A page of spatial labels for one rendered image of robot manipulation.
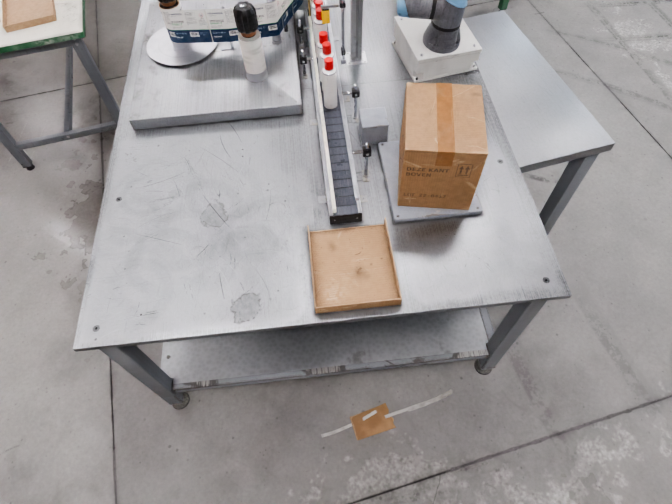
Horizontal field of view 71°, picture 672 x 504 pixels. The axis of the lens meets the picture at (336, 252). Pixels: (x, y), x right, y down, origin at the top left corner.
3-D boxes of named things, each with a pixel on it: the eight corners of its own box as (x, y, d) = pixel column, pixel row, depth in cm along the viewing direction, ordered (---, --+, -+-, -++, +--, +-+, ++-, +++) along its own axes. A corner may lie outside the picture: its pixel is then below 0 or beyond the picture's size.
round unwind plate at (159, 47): (151, 27, 214) (150, 24, 213) (219, 21, 215) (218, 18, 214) (143, 70, 198) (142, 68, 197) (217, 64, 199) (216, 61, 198)
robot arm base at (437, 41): (418, 31, 196) (422, 8, 187) (453, 27, 198) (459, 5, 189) (428, 55, 189) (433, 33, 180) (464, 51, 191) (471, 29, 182)
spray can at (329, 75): (323, 101, 185) (320, 55, 168) (336, 100, 185) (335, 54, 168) (324, 110, 182) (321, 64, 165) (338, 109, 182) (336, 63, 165)
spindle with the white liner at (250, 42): (246, 69, 197) (230, -2, 171) (267, 67, 197) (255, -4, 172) (246, 83, 192) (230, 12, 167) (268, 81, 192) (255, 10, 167)
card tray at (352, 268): (308, 232, 159) (307, 225, 155) (385, 224, 159) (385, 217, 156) (315, 313, 143) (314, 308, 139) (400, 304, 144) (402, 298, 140)
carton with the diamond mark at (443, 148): (399, 142, 177) (406, 81, 154) (464, 145, 175) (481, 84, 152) (397, 206, 161) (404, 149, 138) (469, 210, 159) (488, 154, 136)
